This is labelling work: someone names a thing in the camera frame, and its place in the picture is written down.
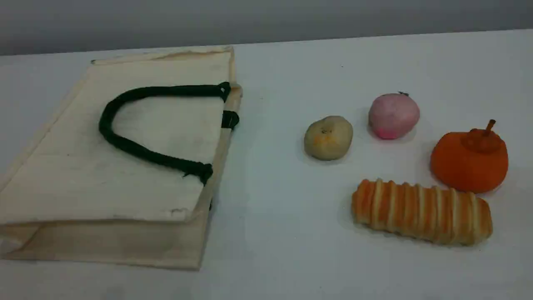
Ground pink peach toy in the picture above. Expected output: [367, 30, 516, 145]
[368, 91, 421, 140]

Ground white cloth bag green handles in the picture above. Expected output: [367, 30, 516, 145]
[0, 45, 243, 270]

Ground orange persimmon toy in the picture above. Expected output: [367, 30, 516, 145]
[430, 119, 509, 194]

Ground long striped bread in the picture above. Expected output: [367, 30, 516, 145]
[351, 178, 493, 246]

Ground yellowish toy fruit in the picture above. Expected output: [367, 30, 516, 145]
[304, 115, 354, 161]

